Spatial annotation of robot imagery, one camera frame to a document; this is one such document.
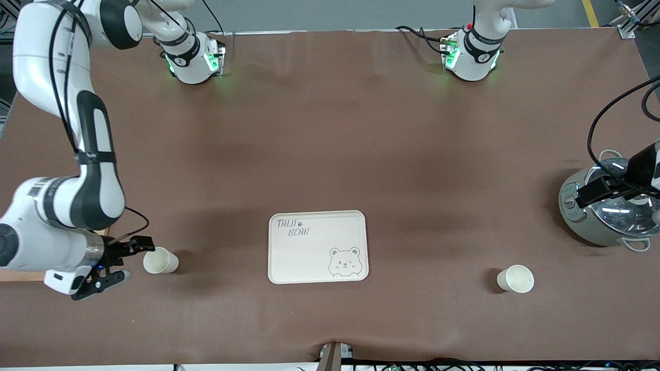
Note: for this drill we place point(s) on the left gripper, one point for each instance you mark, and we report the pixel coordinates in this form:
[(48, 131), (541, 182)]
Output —
[(641, 164)]

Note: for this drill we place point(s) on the glass pot lid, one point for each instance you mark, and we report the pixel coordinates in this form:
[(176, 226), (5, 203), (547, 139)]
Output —
[(616, 211)]

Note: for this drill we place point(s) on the beige bear print tray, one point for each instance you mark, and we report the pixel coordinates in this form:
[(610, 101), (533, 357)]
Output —
[(309, 257)]

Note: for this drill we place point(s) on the brown table mat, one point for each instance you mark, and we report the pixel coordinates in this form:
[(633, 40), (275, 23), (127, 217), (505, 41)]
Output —
[(330, 144)]

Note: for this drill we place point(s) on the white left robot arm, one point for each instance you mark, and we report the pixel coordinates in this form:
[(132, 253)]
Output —
[(472, 59)]

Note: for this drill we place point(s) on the grey-green electric pot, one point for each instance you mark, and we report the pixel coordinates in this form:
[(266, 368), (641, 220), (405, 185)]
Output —
[(575, 221)]

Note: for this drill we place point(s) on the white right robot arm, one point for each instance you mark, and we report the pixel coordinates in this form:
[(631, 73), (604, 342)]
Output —
[(46, 62)]

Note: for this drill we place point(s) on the aluminium frame profile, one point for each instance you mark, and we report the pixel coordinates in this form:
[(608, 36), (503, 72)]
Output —
[(631, 20), (6, 15)]

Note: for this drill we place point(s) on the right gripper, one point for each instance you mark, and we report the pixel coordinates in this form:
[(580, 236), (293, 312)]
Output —
[(112, 252)]

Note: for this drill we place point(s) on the white paper cup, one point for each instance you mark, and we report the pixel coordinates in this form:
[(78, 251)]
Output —
[(161, 260), (516, 279)]

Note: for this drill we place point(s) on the wooden cutting board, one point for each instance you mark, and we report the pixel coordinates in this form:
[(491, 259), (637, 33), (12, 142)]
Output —
[(20, 276)]

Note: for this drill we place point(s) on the grey table edge clamp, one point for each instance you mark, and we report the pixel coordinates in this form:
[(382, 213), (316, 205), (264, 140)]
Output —
[(332, 356)]

